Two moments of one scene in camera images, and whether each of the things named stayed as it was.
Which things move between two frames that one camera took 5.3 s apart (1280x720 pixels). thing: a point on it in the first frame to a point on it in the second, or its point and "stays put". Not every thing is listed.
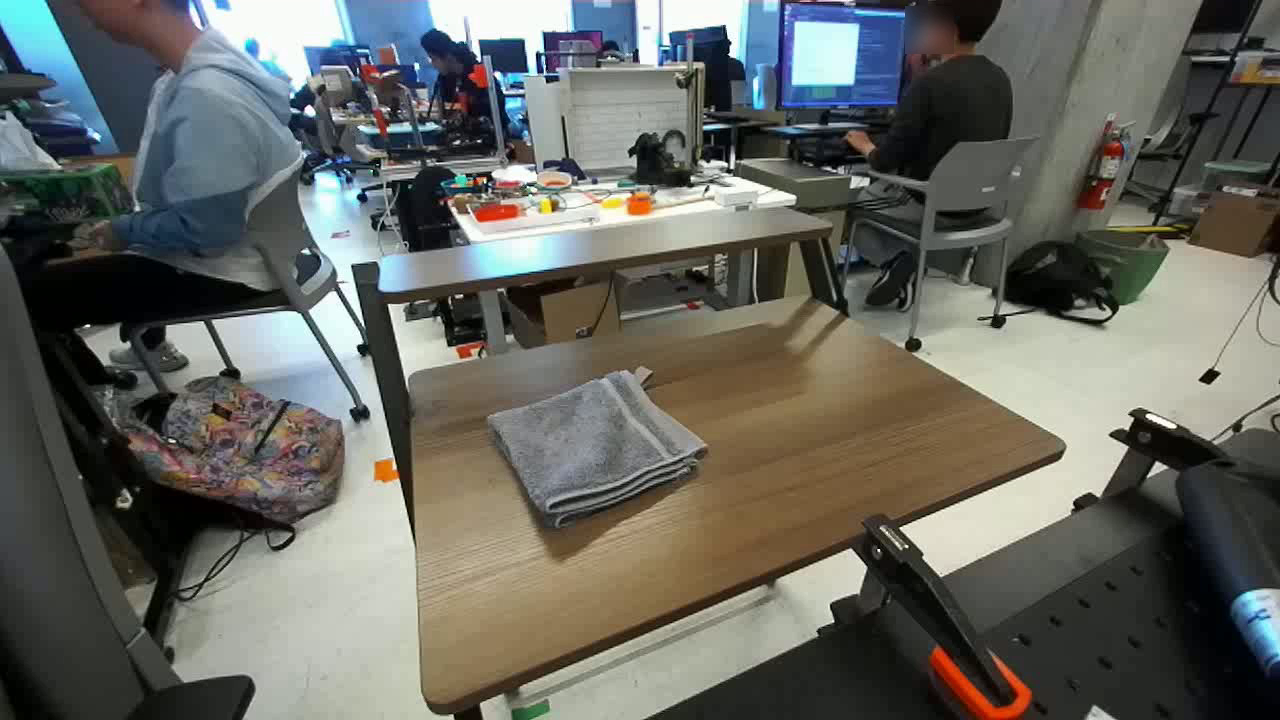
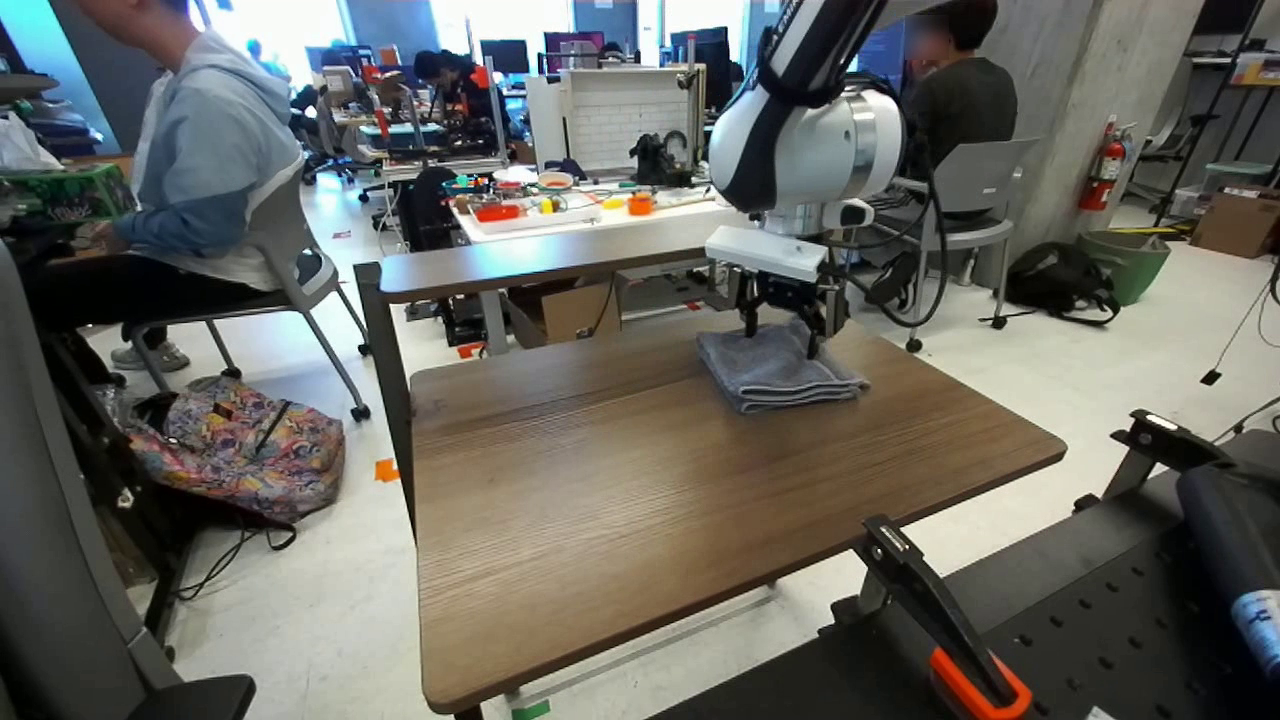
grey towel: (598, 444) to (773, 367)
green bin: (1120, 262) stays put
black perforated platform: (1112, 616) stays put
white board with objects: (659, 190) stays put
